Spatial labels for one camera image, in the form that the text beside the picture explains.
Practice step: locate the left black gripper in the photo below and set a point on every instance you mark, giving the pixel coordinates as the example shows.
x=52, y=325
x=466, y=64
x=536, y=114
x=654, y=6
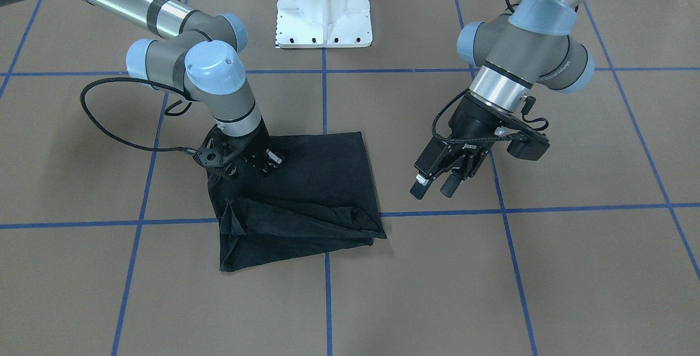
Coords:
x=474, y=121

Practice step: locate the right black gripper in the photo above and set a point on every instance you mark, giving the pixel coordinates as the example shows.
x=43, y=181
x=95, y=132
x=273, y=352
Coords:
x=255, y=143

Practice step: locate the black graphic t-shirt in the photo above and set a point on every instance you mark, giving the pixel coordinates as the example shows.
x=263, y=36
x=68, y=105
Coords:
x=321, y=199

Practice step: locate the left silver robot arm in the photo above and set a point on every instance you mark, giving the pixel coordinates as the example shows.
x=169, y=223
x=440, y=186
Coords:
x=529, y=43

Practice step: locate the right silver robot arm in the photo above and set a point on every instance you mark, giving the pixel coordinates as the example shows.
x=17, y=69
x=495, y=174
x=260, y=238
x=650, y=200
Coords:
x=195, y=55

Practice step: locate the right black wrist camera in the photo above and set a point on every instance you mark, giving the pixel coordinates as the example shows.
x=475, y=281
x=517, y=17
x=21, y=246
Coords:
x=218, y=152

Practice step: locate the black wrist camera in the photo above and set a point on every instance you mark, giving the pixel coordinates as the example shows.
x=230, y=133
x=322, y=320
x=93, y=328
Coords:
x=218, y=152
x=529, y=143

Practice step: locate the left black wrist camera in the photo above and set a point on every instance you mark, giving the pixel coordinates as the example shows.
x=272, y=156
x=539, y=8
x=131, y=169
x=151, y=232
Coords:
x=529, y=143

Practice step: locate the white pedestal column base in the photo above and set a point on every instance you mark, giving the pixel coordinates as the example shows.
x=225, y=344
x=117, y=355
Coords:
x=329, y=24

